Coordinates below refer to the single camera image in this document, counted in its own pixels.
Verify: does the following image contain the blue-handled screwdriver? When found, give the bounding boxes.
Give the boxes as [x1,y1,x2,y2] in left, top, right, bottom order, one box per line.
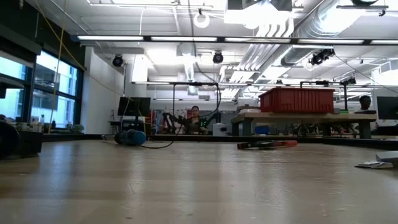
[113,128,147,147]

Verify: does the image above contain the red-handled pliers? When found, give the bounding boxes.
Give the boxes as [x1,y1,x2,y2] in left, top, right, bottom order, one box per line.
[237,139,299,151]

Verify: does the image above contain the red ribbed crate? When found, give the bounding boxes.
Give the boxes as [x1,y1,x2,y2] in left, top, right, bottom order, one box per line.
[259,86,335,114]

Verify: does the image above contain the yellow cable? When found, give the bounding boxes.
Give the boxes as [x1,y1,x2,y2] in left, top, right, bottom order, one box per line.
[33,0,88,134]

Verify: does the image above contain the black utility knife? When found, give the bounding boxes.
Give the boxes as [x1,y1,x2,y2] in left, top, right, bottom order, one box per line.
[354,150,398,170]

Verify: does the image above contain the person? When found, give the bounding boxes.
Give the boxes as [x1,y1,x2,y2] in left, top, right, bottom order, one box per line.
[186,105,208,135]
[354,95,377,114]

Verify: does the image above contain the large window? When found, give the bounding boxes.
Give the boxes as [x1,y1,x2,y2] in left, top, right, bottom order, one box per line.
[0,49,85,131]

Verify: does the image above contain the black computer monitor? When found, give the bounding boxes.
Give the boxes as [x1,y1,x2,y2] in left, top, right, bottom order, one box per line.
[376,95,398,121]
[117,96,152,118]

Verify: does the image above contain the white machine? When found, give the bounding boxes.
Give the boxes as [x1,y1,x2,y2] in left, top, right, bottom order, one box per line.
[212,123,229,137]

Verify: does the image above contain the wooden cart top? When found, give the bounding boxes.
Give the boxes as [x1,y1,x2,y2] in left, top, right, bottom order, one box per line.
[231,111,377,124]

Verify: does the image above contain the black metal stand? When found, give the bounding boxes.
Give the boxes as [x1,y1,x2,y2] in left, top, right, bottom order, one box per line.
[299,77,358,112]
[133,80,220,135]

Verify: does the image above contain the white tape roll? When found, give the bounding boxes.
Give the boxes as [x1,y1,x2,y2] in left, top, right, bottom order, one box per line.
[193,11,211,29]

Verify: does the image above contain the black ceiling camera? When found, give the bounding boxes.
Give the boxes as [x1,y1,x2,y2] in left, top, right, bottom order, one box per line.
[308,48,336,67]

